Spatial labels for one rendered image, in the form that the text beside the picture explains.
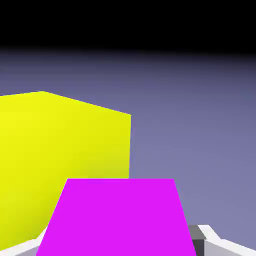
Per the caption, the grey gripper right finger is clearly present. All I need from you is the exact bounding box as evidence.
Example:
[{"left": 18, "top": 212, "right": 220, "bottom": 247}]
[{"left": 187, "top": 224, "right": 256, "bottom": 256}]

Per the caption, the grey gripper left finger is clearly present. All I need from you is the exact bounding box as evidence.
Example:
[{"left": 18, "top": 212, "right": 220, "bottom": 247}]
[{"left": 0, "top": 225, "right": 49, "bottom": 256}]

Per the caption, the small magenta cube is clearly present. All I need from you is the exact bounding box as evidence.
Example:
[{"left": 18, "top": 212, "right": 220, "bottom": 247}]
[{"left": 35, "top": 178, "right": 198, "bottom": 256}]

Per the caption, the large yellow box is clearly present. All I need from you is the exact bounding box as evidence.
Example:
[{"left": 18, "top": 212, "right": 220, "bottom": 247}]
[{"left": 0, "top": 90, "right": 132, "bottom": 252}]

